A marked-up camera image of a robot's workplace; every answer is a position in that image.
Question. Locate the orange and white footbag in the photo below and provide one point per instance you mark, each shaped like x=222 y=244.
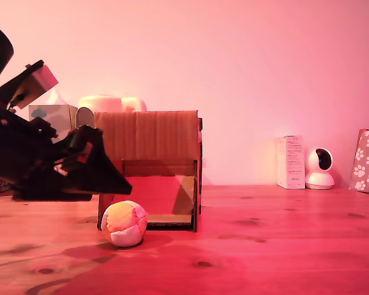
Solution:
x=124 y=224

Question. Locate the cardboard dice tower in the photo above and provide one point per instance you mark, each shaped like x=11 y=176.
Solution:
x=160 y=135

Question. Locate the cloud print tissue box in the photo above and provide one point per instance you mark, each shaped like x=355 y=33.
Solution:
x=61 y=120

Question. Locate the white appliance with dark panel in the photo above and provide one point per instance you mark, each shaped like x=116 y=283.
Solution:
x=104 y=103

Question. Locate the white tissue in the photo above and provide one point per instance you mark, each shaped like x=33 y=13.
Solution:
x=60 y=99

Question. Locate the white printed carton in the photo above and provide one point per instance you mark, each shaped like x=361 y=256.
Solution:
x=292 y=163

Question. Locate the paw print bag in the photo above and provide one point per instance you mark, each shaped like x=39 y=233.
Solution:
x=367 y=163

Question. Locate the pale grey camera box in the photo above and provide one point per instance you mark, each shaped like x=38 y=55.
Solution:
x=40 y=83

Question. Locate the small white round camera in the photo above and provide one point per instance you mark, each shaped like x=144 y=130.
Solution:
x=319 y=181

